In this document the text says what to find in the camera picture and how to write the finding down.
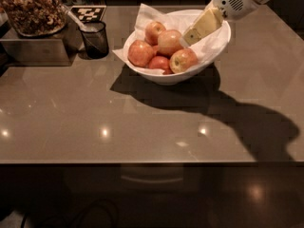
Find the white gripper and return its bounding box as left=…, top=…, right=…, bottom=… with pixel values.
left=180, top=0, right=259, bottom=47

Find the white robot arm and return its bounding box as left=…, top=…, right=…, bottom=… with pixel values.
left=180, top=0, right=270, bottom=47

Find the right yellow-red apple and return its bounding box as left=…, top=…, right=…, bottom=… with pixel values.
left=169, top=48, right=199, bottom=73

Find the white ceramic bowl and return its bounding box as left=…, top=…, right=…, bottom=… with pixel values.
left=122, top=9, right=232, bottom=86

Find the white paper napkin liner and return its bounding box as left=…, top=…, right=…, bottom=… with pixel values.
left=112, top=3, right=230, bottom=76

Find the black mesh cup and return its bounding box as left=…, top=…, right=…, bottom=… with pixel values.
left=80, top=21, right=109, bottom=59

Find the black white fiducial marker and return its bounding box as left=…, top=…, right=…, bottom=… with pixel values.
left=70, top=5, right=106, bottom=22

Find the white plastic spoon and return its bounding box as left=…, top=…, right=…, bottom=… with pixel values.
left=61, top=5, right=97, bottom=32

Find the metal box stand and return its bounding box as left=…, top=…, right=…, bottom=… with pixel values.
left=0, top=23, right=83, bottom=67

